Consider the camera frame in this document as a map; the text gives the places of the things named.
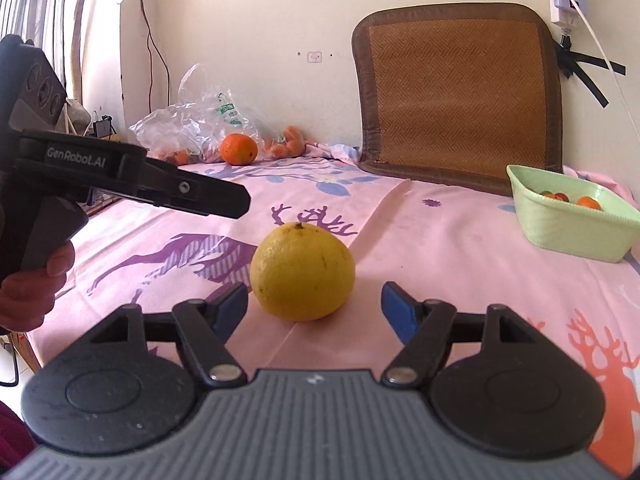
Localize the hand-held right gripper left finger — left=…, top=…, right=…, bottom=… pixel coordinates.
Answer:
left=90, top=282, right=250, bottom=389

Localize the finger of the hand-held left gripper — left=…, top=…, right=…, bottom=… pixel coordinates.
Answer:
left=122, top=156, right=251, bottom=220

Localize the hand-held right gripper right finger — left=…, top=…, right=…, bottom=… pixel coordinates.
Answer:
left=381, top=282, right=546, bottom=386

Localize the large yellow grapefruit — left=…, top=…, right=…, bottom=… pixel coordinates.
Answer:
left=249, top=222, right=357, bottom=322

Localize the light green plastic basin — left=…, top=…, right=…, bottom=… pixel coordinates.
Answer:
left=506, top=164, right=640, bottom=264

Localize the person's left hand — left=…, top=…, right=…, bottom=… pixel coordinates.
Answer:
left=0, top=238, right=77, bottom=334

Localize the large orange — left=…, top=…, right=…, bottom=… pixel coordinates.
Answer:
left=220, top=133, right=259, bottom=166

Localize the pink printed bedsheet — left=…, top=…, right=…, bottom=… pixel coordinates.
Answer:
left=22, top=142, right=640, bottom=466

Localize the clear plastic bag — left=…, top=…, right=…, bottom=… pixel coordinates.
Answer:
left=128, top=63, right=274, bottom=166

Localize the striped curtain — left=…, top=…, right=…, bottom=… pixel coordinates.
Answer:
left=0, top=0, right=98, bottom=111

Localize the brown woven seat mat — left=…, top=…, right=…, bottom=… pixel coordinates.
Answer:
left=351, top=2, right=565, bottom=197

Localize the dark red clothing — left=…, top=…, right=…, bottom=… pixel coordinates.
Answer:
left=0, top=399, right=37, bottom=480

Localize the black tape cross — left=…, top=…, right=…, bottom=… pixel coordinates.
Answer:
left=554, top=35, right=627, bottom=108

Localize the thin brown wall cable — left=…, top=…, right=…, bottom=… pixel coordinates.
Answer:
left=135, top=0, right=172, bottom=107

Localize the white power strip with cables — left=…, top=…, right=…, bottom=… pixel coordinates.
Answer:
left=517, top=0, right=640, bottom=129

